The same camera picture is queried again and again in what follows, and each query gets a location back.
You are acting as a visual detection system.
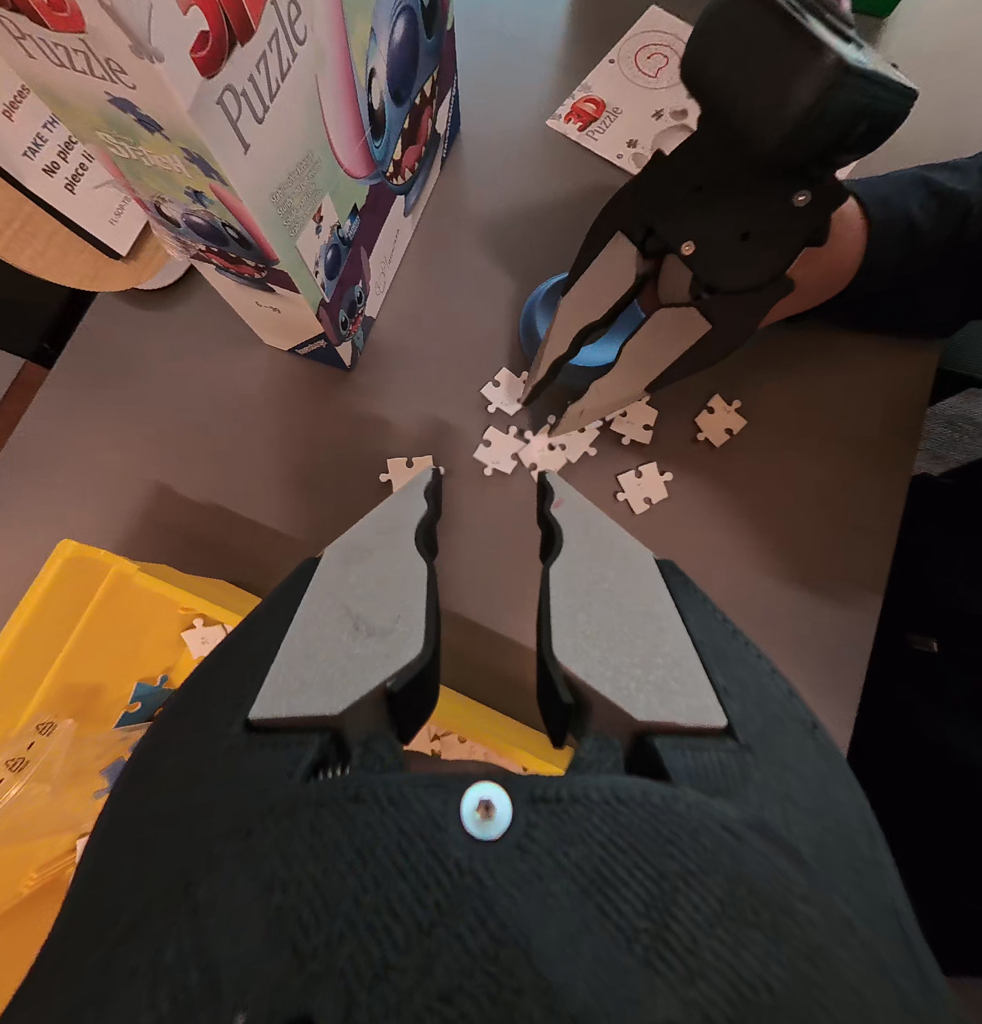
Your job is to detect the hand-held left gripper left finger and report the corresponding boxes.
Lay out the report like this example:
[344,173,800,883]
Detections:
[247,468,444,741]

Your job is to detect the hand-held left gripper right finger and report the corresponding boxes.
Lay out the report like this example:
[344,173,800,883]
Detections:
[536,472,728,749]

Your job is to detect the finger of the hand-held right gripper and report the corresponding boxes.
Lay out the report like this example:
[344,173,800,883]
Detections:
[523,236,654,405]
[551,260,712,437]

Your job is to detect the white puzzle pieces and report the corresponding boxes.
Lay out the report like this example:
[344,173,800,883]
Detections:
[379,366,750,515]

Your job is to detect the mixed puzzle piece pile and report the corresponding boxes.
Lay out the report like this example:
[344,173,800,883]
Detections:
[75,612,540,865]

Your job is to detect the yellow plastic bin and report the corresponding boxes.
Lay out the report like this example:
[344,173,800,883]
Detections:
[0,540,574,1024]

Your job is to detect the person's right forearm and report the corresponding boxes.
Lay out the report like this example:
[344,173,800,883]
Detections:
[811,148,982,341]

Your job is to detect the blue round puzzle stand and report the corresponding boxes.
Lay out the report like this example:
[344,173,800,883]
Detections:
[519,272,648,390]

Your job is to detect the cartoon printed puzzle box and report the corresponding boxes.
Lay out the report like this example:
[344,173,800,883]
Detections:
[0,0,460,371]

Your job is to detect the person's right hand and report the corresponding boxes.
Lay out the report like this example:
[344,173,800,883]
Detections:
[759,192,870,329]

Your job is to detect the white instruction leaflet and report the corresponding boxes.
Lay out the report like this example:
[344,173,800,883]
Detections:
[545,4,702,174]

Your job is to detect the dark bag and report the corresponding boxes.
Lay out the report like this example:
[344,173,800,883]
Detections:
[847,472,982,969]

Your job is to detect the clear plastic bag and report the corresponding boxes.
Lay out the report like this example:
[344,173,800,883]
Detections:
[0,712,144,889]

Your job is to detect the dark chair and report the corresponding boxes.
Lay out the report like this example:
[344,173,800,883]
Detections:
[0,246,99,371]

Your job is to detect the wooden stand with white sign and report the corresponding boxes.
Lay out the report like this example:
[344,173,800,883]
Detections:
[0,48,190,293]

